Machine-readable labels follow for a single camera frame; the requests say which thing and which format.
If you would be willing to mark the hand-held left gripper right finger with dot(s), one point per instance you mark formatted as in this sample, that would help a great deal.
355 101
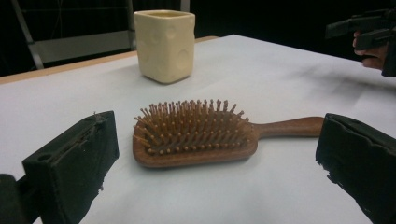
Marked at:
361 158

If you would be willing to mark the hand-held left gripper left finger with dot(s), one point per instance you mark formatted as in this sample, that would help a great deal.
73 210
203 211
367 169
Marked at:
71 165

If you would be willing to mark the cream square cup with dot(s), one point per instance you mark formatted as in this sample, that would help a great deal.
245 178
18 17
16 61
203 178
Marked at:
165 46

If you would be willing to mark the white table sheet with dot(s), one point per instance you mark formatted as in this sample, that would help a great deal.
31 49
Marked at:
264 77

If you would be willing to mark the grey metal stand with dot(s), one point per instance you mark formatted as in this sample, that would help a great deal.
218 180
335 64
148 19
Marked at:
77 46

